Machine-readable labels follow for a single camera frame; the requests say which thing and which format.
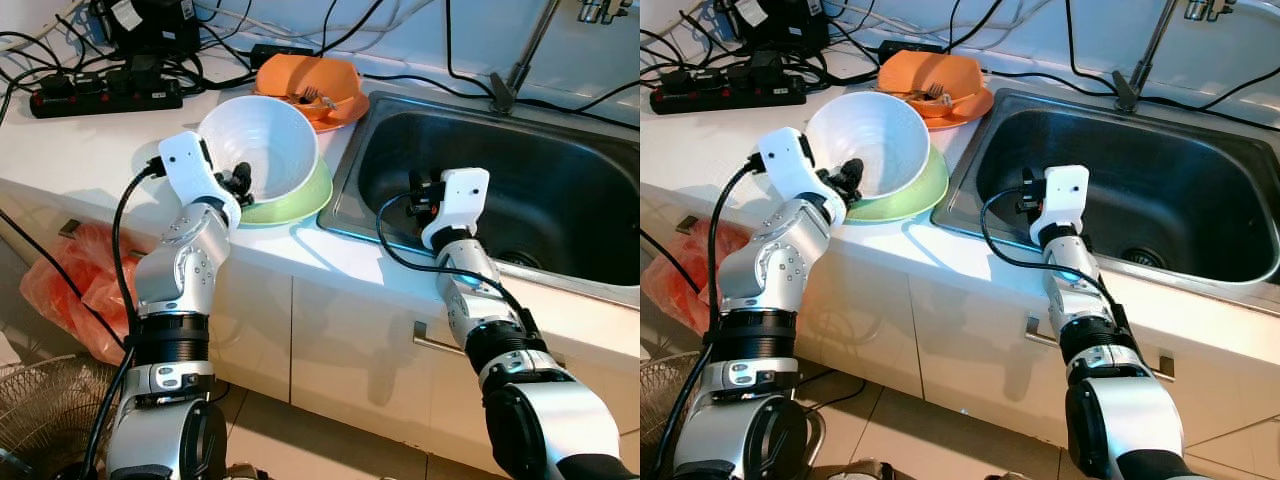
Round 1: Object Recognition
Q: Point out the green plate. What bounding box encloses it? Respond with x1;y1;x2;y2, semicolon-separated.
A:
845;150;949;223
235;155;333;227

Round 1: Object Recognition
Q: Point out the white kitchen cabinet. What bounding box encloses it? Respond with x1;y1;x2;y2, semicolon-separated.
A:
0;190;641;480
640;190;1280;480

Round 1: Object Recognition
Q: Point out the orange plate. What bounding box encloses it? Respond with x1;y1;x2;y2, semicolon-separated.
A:
255;92;369;134
905;88;994;131

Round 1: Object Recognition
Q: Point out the orange bowl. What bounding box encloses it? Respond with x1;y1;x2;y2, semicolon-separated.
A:
255;53;363;119
878;50;986;116

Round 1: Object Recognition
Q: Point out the small black adapter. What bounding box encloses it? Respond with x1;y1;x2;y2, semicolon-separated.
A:
878;40;946;59
250;43;316;69

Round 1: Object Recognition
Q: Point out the stainless steel sink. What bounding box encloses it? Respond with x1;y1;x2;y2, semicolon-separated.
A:
318;92;641;306
932;88;1280;319

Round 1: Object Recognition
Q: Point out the large black power adapter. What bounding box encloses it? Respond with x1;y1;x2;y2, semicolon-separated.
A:
90;0;201;56
715;0;831;56

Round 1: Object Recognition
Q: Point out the black power strip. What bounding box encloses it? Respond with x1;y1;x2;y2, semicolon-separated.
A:
650;65;806;114
30;68;184;119

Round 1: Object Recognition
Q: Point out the orange plastic bag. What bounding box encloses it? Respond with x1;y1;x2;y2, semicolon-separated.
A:
20;222;141;366
643;220;736;336

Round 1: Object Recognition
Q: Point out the grey faucet pipe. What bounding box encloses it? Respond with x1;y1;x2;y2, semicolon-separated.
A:
488;0;563;113
1112;0;1181;113

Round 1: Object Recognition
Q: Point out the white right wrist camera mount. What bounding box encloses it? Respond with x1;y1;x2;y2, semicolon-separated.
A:
420;167;491;251
1028;165;1091;249

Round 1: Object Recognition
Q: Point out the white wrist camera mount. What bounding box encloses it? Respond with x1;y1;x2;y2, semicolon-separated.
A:
755;127;846;223
1028;165;1091;249
420;167;491;251
158;130;243;226

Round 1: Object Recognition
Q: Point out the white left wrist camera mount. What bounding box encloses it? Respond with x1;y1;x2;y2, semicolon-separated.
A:
755;127;846;223
158;130;243;226

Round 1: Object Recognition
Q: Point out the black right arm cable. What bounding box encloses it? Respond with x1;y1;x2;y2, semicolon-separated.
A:
980;188;1131;336
377;192;541;336

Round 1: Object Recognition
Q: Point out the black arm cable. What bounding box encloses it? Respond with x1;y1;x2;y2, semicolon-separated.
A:
650;160;766;480
80;160;166;480
980;188;1131;336
377;192;541;336

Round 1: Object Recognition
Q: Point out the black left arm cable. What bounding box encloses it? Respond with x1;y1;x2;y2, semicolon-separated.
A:
650;160;766;480
80;160;166;480

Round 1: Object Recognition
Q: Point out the black wall cable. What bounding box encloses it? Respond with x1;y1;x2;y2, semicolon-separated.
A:
1062;0;1119;96
443;0;496;99

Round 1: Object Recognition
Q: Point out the black hanging cable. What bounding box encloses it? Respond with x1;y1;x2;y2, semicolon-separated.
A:
640;228;721;346
0;210;131;351

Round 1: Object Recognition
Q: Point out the wire fan grille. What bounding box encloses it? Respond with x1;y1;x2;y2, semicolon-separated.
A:
0;355;126;480
640;350;716;480

